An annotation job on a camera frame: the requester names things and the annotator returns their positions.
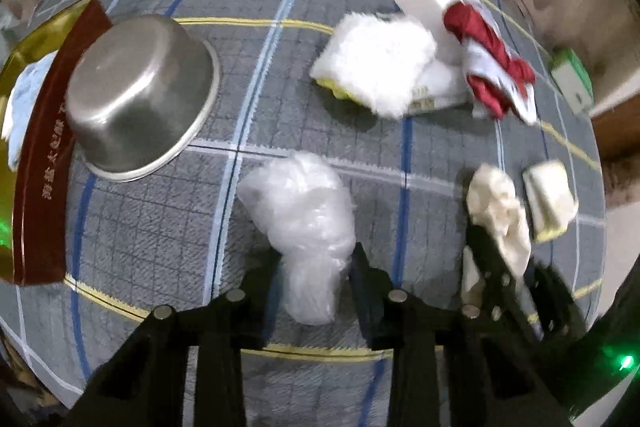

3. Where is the stainless steel bowl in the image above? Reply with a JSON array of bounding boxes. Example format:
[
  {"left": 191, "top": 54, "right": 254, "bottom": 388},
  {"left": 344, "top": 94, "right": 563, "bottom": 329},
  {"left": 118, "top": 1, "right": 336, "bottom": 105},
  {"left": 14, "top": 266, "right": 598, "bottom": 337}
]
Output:
[{"left": 65, "top": 15, "right": 221, "bottom": 182}]

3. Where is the small white and yellow sponge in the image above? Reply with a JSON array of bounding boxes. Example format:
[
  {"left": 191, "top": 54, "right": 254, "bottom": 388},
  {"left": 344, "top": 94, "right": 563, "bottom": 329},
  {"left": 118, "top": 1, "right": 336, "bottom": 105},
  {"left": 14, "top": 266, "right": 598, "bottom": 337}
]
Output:
[{"left": 522, "top": 160, "right": 580, "bottom": 244}]

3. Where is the white fluffy towel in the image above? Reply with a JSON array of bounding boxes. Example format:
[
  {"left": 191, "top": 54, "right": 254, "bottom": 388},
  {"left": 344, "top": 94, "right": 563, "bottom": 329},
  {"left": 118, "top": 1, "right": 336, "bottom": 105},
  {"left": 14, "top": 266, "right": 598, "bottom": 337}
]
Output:
[{"left": 309, "top": 11, "right": 472, "bottom": 120}]

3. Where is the cream cloth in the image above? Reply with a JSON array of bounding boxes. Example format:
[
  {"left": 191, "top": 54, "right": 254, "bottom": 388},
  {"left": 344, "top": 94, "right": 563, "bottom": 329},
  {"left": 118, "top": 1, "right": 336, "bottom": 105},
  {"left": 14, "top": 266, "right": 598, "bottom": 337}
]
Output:
[{"left": 461, "top": 164, "right": 533, "bottom": 305}]

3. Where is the light blue towel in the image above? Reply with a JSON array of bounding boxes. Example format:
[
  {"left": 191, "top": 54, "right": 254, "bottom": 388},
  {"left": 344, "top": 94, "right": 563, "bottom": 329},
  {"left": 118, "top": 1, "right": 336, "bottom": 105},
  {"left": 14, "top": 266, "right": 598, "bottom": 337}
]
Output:
[{"left": 1, "top": 52, "right": 58, "bottom": 170}]

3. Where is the brown wooden furniture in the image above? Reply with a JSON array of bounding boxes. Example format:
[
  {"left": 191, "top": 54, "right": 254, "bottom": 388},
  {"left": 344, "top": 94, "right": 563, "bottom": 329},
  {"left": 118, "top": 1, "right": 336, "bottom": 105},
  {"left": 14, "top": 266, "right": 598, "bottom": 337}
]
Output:
[{"left": 590, "top": 99, "right": 640, "bottom": 210}]

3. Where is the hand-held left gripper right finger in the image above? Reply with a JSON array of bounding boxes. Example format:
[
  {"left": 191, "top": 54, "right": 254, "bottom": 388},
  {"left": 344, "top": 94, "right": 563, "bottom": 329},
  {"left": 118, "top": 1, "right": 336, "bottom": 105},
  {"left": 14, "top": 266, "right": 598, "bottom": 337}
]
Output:
[{"left": 350, "top": 241, "right": 576, "bottom": 427}]

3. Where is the clear plastic bag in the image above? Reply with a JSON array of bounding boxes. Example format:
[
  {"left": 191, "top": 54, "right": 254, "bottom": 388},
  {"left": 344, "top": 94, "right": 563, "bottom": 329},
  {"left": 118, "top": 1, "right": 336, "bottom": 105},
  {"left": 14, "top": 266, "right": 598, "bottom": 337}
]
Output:
[{"left": 236, "top": 151, "right": 358, "bottom": 326}]

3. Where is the gold tray with red-brown sides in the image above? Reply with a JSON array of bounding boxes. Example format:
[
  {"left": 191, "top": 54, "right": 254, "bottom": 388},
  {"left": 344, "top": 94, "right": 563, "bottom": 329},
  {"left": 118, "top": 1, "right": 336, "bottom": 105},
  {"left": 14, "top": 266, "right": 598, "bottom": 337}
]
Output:
[{"left": 0, "top": 0, "right": 115, "bottom": 286}]

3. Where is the red and white cloth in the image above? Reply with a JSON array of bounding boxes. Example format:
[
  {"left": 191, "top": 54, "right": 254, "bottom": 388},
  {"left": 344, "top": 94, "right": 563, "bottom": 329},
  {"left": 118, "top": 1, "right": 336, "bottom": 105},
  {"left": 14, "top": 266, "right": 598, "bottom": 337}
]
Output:
[{"left": 443, "top": 0, "right": 539, "bottom": 126}]

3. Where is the green and white box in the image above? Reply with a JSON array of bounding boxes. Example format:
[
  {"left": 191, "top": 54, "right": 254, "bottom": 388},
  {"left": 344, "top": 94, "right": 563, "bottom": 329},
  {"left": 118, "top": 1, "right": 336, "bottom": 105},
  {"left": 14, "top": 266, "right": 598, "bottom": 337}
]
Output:
[{"left": 549, "top": 48, "right": 596, "bottom": 116}]

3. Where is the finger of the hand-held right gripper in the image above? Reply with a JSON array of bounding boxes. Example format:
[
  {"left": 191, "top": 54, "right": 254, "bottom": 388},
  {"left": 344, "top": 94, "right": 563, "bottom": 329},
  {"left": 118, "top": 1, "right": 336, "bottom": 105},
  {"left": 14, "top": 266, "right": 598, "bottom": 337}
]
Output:
[
  {"left": 531, "top": 263, "right": 590, "bottom": 340},
  {"left": 466, "top": 223, "right": 543, "bottom": 350}
]

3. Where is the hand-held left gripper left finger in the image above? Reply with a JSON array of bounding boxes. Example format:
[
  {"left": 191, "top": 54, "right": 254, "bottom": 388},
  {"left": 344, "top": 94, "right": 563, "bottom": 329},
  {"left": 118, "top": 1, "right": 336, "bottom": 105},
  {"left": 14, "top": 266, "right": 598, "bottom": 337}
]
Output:
[{"left": 60, "top": 249, "right": 282, "bottom": 427}]

